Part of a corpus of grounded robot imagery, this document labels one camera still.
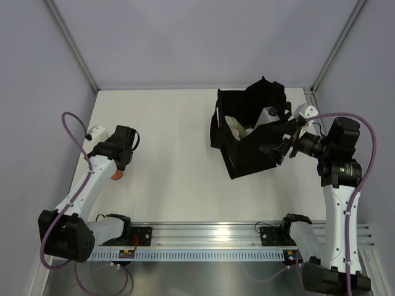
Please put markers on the right aluminium corner post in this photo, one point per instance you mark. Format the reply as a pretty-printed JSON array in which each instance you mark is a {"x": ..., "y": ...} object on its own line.
[{"x": 338, "y": 45}]

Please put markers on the white slotted cable duct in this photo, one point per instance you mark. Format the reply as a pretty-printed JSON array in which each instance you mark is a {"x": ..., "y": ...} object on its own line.
[{"x": 188, "y": 255}]

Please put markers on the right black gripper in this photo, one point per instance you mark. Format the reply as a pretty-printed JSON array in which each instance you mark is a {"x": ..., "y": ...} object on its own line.
[{"x": 275, "y": 152}]

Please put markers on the white bottle grey cap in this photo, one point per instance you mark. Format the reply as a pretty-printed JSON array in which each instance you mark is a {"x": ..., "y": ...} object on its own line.
[{"x": 268, "y": 115}]

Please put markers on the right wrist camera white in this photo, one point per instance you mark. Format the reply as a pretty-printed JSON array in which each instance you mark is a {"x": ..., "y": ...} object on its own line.
[{"x": 305, "y": 111}]

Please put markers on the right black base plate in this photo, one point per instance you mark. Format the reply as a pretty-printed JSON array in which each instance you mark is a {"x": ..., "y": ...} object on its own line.
[{"x": 275, "y": 237}]

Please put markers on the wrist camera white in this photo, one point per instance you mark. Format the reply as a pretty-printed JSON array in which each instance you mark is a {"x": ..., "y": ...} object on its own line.
[
  {"x": 97, "y": 133},
  {"x": 305, "y": 111}
]

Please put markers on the aluminium corner post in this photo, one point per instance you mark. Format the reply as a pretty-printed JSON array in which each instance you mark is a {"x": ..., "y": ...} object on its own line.
[
  {"x": 65, "y": 33},
  {"x": 338, "y": 45}
]

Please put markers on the aluminium mounting rail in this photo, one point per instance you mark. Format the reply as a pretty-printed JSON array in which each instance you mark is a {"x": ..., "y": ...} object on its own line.
[{"x": 209, "y": 235}]

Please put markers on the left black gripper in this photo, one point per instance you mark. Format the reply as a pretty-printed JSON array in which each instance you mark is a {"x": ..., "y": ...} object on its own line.
[{"x": 111, "y": 137}]

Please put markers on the green frosted bottle beige cap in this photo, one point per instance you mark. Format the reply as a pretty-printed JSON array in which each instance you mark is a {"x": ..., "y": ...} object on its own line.
[{"x": 234, "y": 125}]

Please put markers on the beige pump bottle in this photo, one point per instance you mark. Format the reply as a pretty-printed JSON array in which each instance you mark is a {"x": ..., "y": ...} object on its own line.
[{"x": 235, "y": 133}]

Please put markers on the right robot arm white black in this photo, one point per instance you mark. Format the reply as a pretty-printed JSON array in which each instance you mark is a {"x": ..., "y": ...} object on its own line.
[{"x": 331, "y": 267}]

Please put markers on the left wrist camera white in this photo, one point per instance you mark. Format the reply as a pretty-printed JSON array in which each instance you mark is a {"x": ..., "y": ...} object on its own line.
[{"x": 97, "y": 133}]

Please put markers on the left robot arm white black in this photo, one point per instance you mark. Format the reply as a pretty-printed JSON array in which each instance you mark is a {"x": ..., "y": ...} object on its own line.
[{"x": 65, "y": 232}]

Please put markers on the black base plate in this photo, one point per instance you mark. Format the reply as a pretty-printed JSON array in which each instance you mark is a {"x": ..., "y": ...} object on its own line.
[
  {"x": 140, "y": 234},
  {"x": 275, "y": 237}
]

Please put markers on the left aluminium corner post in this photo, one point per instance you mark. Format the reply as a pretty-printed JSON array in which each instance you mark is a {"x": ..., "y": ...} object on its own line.
[{"x": 65, "y": 33}]

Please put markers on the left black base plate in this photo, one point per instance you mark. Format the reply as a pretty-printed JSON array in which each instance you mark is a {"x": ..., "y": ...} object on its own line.
[{"x": 140, "y": 234}]

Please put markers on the black canvas bag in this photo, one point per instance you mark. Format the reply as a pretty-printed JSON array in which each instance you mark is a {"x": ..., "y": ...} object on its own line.
[{"x": 244, "y": 157}]

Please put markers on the orange spray bottle blue top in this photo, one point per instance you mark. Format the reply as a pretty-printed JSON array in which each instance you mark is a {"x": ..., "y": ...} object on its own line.
[{"x": 117, "y": 175}]

